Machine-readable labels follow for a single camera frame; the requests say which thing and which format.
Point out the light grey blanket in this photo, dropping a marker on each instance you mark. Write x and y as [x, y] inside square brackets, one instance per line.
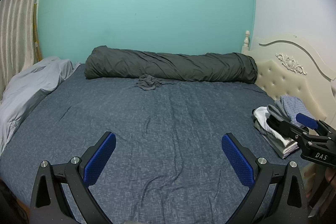
[29, 85]

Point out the dark grey rolled duvet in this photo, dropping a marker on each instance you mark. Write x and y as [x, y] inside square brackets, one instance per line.
[170, 65]

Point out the cream tufted headboard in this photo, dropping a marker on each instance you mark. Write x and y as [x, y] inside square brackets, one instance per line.
[294, 74]

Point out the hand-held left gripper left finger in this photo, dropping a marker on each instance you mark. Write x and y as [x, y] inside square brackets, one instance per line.
[101, 158]

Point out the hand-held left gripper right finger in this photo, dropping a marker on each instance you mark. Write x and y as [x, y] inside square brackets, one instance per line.
[237, 158]

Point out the grey boxer shorts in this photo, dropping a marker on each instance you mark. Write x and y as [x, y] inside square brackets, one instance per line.
[148, 81]

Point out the white folded garment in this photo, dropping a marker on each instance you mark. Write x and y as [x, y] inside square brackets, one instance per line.
[262, 115]

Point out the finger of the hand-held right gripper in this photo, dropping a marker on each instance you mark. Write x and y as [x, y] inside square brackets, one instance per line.
[286, 129]
[305, 120]

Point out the beige striped curtain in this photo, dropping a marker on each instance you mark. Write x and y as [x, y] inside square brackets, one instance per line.
[15, 29]

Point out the blue-grey bed sheet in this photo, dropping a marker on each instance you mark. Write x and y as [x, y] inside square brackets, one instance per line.
[157, 121]

